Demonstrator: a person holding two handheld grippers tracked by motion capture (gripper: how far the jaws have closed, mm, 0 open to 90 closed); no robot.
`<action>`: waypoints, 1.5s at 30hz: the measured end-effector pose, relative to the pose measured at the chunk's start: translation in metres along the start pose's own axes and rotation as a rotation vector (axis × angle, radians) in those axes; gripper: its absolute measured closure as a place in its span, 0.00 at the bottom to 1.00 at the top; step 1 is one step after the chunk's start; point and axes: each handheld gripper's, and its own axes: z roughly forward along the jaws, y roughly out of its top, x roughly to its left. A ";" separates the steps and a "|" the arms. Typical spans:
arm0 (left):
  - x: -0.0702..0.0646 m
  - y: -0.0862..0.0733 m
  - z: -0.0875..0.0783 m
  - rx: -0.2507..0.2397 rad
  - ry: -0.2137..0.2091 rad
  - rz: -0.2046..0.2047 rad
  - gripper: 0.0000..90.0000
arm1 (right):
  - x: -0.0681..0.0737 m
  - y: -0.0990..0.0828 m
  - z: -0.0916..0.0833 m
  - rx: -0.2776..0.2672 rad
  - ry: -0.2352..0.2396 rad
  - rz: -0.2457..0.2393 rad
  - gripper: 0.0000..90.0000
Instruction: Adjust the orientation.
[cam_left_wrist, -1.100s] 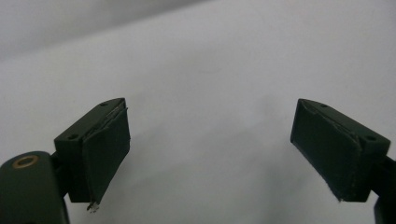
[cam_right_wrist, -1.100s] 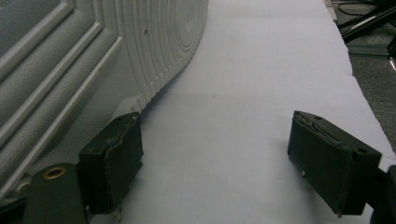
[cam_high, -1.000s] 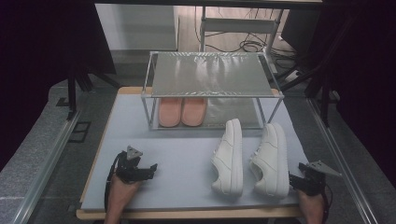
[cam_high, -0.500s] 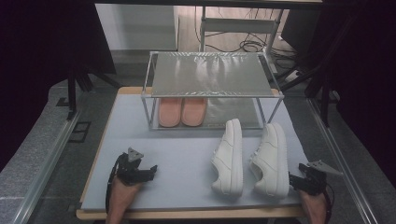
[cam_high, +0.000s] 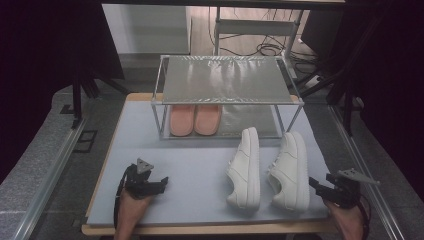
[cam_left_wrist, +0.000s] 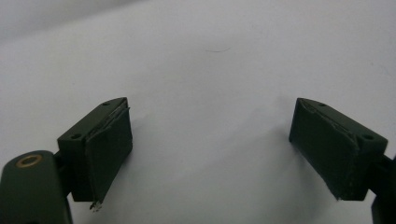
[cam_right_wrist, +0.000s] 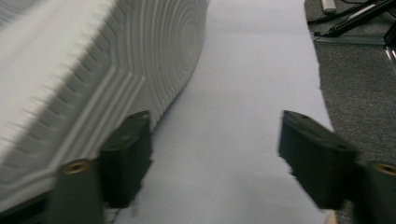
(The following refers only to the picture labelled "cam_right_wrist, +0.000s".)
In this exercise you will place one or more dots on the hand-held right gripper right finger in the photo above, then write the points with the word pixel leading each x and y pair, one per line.
pixel 317 161

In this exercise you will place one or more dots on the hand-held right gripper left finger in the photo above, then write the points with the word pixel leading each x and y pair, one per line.
pixel 124 161

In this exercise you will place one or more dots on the white sneaker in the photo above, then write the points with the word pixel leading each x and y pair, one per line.
pixel 140 62

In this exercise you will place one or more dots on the light grey table mat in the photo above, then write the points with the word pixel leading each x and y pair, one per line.
pixel 233 124

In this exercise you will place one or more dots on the shiny metal stand leg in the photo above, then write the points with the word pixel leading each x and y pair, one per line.
pixel 391 49

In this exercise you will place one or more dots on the black metal stand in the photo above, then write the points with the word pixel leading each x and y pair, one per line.
pixel 361 17

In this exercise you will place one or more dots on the white power strip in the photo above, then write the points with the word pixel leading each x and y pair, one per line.
pixel 328 5

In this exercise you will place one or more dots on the short aluminium floor rail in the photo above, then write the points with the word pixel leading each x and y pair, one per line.
pixel 348 39

